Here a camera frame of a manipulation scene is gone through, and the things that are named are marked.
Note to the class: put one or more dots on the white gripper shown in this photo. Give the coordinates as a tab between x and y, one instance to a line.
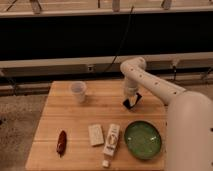
130	90

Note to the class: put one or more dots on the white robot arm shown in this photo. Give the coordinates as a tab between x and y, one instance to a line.
189	130

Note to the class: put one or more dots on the green ceramic plate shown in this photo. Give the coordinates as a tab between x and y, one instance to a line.
143	140

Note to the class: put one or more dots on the white rectangular sponge block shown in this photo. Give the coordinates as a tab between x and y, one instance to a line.
96	135

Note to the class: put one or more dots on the white tube with cap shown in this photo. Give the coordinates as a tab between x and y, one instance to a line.
111	140

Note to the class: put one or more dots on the brown oval object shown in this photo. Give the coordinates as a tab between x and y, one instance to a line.
61	144

